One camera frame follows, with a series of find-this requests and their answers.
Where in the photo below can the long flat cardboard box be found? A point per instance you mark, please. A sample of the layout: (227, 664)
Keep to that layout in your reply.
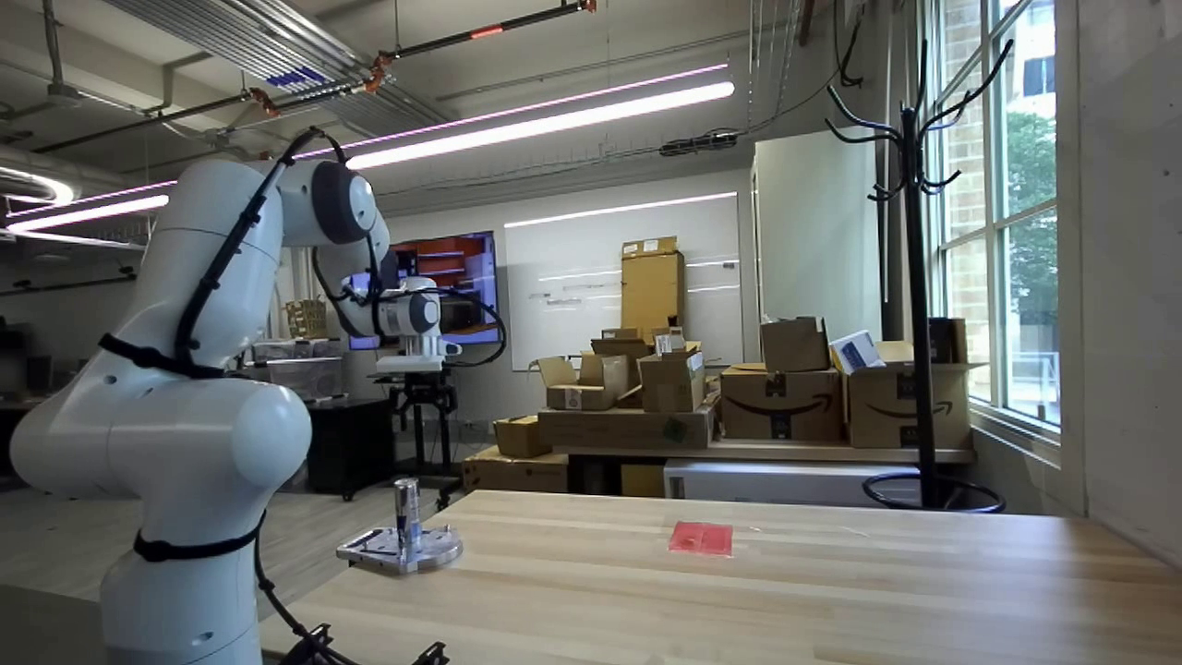
(614, 429)

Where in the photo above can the black rolling display stand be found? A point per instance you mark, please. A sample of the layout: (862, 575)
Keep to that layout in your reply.
(445, 449)

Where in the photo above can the blue white box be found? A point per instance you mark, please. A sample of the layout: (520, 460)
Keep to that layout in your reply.
(860, 351)

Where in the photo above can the tall white cabinet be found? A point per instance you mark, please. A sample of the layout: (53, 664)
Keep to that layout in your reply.
(815, 233)

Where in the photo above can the long ceiling light strip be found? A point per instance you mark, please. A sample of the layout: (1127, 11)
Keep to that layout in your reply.
(593, 114)

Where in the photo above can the upright square cardboard box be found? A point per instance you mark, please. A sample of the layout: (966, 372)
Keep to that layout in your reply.
(669, 387)

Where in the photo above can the medium plain cardboard box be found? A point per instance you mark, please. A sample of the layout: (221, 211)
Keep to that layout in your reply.
(797, 344)

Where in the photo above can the long white box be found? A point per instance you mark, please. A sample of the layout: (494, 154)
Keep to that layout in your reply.
(790, 482)

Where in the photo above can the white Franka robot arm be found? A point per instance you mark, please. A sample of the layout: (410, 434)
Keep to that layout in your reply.
(185, 446)

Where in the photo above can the white whiteboard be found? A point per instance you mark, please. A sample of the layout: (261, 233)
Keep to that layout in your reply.
(567, 282)

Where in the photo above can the wide cardboard box with smile print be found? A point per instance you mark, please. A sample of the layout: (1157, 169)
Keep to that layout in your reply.
(889, 408)

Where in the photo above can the open flap cardboard box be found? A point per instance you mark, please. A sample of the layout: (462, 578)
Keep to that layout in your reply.
(578, 372)

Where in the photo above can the black framed wooden table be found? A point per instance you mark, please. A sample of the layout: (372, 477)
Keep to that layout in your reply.
(761, 451)

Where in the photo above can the red flat block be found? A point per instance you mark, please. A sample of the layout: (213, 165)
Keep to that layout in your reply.
(703, 536)

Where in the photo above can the black coat rack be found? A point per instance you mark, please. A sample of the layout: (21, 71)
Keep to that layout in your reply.
(916, 307)

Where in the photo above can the black low cabinet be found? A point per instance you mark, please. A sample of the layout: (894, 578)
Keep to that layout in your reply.
(356, 446)

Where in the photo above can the small open cardboard box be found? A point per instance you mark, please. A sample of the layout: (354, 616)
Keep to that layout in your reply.
(524, 438)

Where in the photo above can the large paned window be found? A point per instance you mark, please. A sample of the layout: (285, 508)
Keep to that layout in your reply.
(1030, 207)

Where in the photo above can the silver metal plate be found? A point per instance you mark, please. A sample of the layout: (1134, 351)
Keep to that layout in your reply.
(401, 555)

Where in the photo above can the small labelled cardboard box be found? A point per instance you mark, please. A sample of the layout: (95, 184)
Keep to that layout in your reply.
(578, 398)

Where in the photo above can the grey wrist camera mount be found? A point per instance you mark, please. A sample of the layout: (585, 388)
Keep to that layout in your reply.
(410, 362)

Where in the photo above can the large wall display screen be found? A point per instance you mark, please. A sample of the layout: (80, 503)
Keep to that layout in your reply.
(466, 265)

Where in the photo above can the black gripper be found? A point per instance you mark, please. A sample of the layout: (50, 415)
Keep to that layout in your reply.
(423, 388)

